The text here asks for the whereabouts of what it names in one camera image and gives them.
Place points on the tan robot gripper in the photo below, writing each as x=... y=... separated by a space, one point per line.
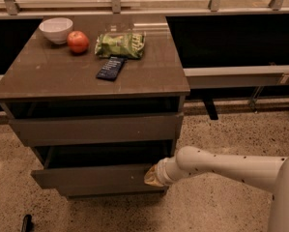
x=162 y=174

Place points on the grey drawer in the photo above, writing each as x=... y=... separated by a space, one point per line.
x=100 y=168
x=94 y=130

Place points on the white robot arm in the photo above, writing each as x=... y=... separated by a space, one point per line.
x=267 y=173

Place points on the grey top drawer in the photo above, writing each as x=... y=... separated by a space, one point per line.
x=94 y=130

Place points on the grey drawer cabinet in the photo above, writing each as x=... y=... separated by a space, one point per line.
x=47 y=81

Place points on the dark blue snack bar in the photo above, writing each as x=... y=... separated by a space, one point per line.
x=110 y=70

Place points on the green chip bag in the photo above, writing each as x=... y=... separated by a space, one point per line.
x=128 y=45

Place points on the black object on floor left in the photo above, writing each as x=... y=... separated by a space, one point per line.
x=27 y=224

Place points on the red apple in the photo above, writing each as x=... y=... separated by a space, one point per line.
x=77 y=42

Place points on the white ceramic bowl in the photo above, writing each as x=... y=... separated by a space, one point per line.
x=57 y=29

